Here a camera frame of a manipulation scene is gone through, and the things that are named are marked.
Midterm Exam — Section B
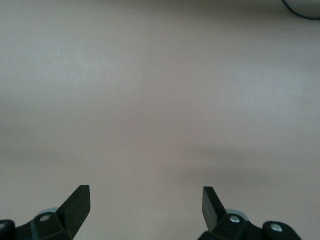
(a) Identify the dark thin cable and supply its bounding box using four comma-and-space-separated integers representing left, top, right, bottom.
281, 0, 320, 21

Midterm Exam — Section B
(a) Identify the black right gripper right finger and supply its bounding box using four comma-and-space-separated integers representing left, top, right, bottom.
198, 186, 303, 240

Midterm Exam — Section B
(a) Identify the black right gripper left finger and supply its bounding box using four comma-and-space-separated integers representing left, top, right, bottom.
0, 184, 91, 240

